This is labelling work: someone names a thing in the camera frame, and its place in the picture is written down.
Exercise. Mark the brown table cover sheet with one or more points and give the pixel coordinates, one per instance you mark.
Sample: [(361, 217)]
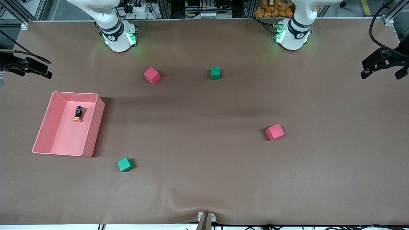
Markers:
[(204, 179)]

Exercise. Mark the white power strip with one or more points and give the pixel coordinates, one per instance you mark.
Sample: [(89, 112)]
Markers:
[(140, 9)]

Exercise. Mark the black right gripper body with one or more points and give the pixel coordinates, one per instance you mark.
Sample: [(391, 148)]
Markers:
[(7, 62)]

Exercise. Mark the pink foam cube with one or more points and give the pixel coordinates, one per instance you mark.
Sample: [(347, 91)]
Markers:
[(274, 132), (151, 76)]

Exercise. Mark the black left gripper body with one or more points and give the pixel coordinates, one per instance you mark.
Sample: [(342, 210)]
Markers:
[(397, 57)]

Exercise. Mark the orange capped black push button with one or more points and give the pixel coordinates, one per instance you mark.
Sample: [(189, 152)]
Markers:
[(78, 112)]

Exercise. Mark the pile of orange packets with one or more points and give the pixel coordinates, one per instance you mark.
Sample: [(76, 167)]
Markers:
[(271, 11)]

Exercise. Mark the white terminal strip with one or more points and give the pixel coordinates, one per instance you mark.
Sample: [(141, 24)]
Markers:
[(207, 15)]

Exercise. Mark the grey metal clamp bracket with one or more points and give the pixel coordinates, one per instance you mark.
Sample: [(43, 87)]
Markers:
[(213, 218)]

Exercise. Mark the aluminium frame profile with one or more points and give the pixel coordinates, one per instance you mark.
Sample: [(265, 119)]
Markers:
[(166, 9), (250, 8), (17, 12), (395, 11)]

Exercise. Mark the pink plastic bin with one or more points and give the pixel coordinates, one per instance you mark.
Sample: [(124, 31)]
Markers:
[(68, 137)]

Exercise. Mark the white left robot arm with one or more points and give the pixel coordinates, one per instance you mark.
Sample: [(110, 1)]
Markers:
[(292, 35)]

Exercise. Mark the green foam cube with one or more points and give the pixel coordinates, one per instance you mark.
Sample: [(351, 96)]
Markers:
[(215, 73), (125, 164)]

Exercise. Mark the camera mounting pole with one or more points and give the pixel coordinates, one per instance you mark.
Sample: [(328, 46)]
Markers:
[(204, 225)]

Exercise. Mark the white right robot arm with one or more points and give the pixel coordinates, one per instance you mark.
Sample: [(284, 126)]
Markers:
[(115, 35)]

